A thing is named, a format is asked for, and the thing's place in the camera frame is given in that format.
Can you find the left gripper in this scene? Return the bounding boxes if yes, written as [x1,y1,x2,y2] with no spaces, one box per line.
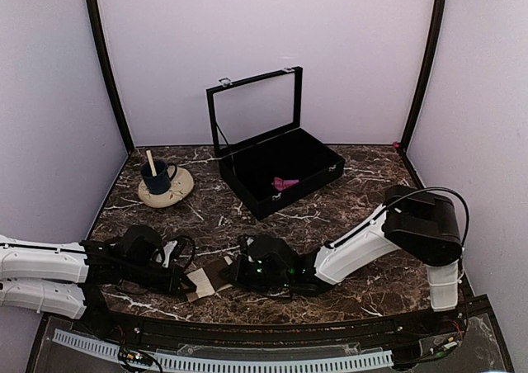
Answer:
[123,259,196,296]

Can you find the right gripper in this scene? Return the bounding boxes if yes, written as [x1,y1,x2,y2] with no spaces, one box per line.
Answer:
[218,253,290,293]

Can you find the cream brown sock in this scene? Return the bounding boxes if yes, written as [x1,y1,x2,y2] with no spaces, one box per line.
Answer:
[186,256,233,302]

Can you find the magenta purple sock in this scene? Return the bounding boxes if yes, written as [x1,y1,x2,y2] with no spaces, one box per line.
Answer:
[271,177,299,191]

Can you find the black display box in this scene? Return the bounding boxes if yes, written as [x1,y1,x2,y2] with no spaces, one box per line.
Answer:
[206,66,344,220]

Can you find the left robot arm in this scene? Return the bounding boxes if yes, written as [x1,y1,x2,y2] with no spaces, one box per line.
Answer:
[1,225,196,337]

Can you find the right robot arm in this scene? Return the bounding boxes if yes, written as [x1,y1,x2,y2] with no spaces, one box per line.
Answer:
[219,185,469,335]

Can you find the green circuit board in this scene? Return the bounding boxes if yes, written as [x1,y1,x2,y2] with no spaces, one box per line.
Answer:
[117,347,153,368]

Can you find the beige ceramic saucer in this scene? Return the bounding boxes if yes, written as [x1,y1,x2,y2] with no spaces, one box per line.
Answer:
[138,164,196,209]

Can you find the dark blue mug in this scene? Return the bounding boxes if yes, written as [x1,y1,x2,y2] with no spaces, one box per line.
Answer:
[140,160,177,195]

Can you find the wooden stir stick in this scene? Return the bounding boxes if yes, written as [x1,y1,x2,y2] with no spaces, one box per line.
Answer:
[146,149,158,177]

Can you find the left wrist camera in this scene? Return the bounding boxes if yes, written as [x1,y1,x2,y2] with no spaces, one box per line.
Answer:
[153,240,187,268]

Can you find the white cable duct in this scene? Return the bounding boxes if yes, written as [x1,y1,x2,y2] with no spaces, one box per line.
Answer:
[52,329,394,372]

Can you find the black front rail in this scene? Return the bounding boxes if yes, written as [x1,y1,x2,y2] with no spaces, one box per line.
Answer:
[69,284,467,353]

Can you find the left black frame post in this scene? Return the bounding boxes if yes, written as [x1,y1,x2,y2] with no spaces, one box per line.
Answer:
[85,0,134,155]

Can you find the black frame post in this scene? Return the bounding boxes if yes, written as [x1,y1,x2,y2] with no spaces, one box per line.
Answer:
[399,0,446,154]
[85,0,134,155]

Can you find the right black frame post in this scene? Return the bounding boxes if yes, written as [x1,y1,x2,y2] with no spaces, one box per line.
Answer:
[399,0,446,154]

